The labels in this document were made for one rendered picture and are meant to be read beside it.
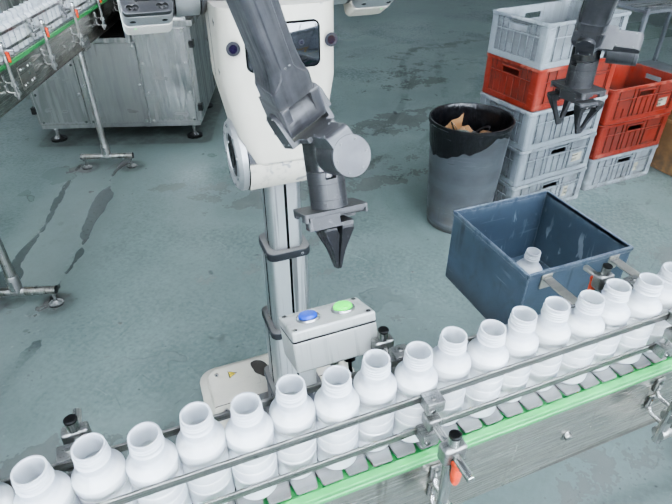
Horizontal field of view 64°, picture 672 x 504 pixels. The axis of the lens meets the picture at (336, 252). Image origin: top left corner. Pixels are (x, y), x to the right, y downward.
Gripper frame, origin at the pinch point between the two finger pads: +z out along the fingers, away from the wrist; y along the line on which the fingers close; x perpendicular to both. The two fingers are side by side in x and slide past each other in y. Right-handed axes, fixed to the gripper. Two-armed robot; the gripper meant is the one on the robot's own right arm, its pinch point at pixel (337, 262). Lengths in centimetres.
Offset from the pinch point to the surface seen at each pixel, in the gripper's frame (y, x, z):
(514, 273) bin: 50, 22, 20
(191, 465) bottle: -27.8, -17.5, 14.9
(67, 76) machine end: -58, 369, -63
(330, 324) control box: -3.8, -3.9, 8.2
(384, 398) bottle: -2.4, -18.7, 13.8
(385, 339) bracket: 3.9, -6.5, 12.0
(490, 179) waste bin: 148, 164, 29
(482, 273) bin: 50, 34, 23
